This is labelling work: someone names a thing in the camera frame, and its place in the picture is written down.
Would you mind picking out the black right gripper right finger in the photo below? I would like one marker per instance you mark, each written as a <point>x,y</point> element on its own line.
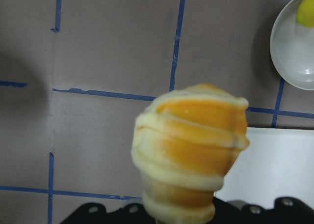
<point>285,210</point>

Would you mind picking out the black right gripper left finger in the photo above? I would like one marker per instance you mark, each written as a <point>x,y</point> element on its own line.
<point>95,213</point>

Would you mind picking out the bread roll croissant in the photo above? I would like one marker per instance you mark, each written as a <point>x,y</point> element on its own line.
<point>184,143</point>

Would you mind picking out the cream rectangular tray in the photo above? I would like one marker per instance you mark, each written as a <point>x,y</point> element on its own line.
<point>277,163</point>

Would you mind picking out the cream round dish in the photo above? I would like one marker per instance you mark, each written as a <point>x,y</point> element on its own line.
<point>292,48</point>

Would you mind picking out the yellow lemon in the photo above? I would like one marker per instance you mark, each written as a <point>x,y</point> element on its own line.
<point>305,13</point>

